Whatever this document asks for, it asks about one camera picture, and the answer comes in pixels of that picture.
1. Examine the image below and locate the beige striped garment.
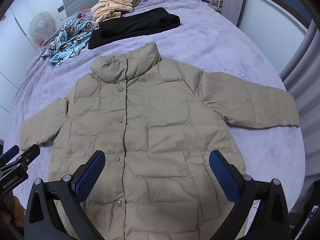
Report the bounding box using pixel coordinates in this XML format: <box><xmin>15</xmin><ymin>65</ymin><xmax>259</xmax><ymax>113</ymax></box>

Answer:
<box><xmin>91</xmin><ymin>0</ymin><xmax>143</xmax><ymax>25</ymax></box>

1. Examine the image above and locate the blue monkey print garment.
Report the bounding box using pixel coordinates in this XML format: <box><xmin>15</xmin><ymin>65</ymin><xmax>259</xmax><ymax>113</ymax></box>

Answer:
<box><xmin>41</xmin><ymin>19</ymin><xmax>99</xmax><ymax>68</ymax></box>

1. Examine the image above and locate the person's left hand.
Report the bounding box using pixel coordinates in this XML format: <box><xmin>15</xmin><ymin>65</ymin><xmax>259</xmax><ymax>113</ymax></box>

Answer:
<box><xmin>0</xmin><ymin>196</ymin><xmax>26</xmax><ymax>230</ymax></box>

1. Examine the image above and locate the beige puffer jacket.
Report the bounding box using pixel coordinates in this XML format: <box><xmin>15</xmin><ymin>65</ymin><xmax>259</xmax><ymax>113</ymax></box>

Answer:
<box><xmin>19</xmin><ymin>42</ymin><xmax>300</xmax><ymax>240</ymax></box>

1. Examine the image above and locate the black folded garment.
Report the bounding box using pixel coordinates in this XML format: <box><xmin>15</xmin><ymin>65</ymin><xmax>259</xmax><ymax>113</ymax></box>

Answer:
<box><xmin>87</xmin><ymin>7</ymin><xmax>181</xmax><ymax>50</ymax></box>

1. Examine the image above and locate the brown window frame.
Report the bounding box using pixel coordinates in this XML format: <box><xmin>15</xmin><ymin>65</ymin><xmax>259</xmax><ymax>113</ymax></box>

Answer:
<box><xmin>265</xmin><ymin>0</ymin><xmax>313</xmax><ymax>33</ymax></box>

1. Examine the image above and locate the white covered fan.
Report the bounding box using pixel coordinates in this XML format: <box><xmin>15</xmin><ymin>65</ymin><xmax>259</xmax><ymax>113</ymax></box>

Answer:
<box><xmin>28</xmin><ymin>11</ymin><xmax>57</xmax><ymax>47</ymax></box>

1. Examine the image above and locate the bedside clutter of boxes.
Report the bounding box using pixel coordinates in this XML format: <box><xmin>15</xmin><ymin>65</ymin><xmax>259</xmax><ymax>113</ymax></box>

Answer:
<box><xmin>206</xmin><ymin>0</ymin><xmax>224</xmax><ymax>12</ymax></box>

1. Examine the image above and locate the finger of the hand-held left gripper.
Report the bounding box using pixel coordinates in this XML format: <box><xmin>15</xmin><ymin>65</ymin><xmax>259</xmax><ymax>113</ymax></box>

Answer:
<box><xmin>15</xmin><ymin>144</ymin><xmax>40</xmax><ymax>166</ymax></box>
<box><xmin>0</xmin><ymin>145</ymin><xmax>19</xmax><ymax>165</ymax></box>

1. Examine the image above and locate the grey curtain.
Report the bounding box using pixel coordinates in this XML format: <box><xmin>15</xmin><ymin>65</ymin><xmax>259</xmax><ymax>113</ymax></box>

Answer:
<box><xmin>215</xmin><ymin>0</ymin><xmax>248</xmax><ymax>28</ymax></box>
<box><xmin>279</xmin><ymin>22</ymin><xmax>320</xmax><ymax>178</ymax></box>

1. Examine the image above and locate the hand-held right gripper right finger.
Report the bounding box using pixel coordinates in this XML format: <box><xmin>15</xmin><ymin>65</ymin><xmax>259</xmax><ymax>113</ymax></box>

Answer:
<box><xmin>208</xmin><ymin>150</ymin><xmax>290</xmax><ymax>240</ymax></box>

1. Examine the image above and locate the white wardrobe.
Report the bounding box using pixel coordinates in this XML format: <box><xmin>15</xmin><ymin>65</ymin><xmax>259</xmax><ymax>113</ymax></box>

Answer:
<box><xmin>0</xmin><ymin>5</ymin><xmax>43</xmax><ymax>120</ymax></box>

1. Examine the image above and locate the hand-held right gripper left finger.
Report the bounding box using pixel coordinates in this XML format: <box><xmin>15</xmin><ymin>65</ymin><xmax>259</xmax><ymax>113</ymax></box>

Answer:
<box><xmin>24</xmin><ymin>150</ymin><xmax>106</xmax><ymax>240</ymax></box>

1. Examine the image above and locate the purple bed blanket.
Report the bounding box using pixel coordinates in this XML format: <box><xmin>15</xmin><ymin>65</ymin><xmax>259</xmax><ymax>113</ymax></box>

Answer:
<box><xmin>10</xmin><ymin>0</ymin><xmax>307</xmax><ymax>240</ymax></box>

